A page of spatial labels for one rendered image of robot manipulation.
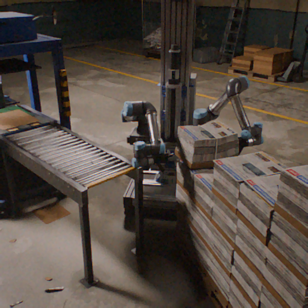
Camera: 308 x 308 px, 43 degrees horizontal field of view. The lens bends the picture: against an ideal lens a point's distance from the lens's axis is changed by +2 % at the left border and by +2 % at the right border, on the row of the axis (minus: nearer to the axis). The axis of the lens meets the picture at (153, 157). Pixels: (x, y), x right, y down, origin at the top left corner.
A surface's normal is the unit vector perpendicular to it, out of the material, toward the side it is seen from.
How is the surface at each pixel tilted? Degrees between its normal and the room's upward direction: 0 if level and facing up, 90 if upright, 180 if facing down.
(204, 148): 90
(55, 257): 0
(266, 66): 89
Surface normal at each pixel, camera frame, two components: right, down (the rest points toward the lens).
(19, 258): 0.00, -0.90
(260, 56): -0.75, 0.29
